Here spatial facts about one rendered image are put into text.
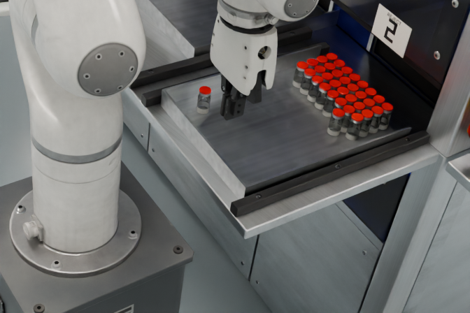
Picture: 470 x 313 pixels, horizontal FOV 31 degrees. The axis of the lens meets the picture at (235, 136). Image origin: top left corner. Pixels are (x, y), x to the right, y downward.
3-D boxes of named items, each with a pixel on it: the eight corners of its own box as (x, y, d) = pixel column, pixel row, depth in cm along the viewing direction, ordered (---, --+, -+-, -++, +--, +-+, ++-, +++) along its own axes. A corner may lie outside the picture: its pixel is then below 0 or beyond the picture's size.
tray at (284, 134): (317, 59, 160) (320, 45, 158) (406, 142, 145) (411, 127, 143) (160, 105, 144) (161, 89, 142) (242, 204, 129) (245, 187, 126)
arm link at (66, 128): (46, 172, 105) (41, 11, 90) (5, 85, 117) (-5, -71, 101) (136, 151, 110) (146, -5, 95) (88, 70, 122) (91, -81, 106)
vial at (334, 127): (334, 126, 145) (340, 106, 142) (342, 134, 144) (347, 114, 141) (324, 130, 144) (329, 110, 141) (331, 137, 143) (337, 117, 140)
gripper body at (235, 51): (294, 23, 110) (280, 90, 117) (250, -16, 116) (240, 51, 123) (246, 35, 106) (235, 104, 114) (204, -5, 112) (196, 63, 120)
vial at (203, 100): (204, 105, 145) (207, 85, 142) (211, 112, 144) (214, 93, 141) (194, 108, 144) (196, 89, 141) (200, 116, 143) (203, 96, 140)
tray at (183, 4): (264, -37, 186) (266, -51, 183) (336, 24, 170) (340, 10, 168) (126, -7, 169) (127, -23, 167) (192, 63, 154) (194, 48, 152)
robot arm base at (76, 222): (44, 297, 113) (40, 202, 101) (-12, 207, 124) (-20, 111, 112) (165, 247, 123) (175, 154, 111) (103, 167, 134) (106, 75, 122)
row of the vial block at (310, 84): (299, 79, 154) (303, 59, 151) (360, 138, 144) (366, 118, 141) (289, 82, 153) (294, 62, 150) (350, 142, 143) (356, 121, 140)
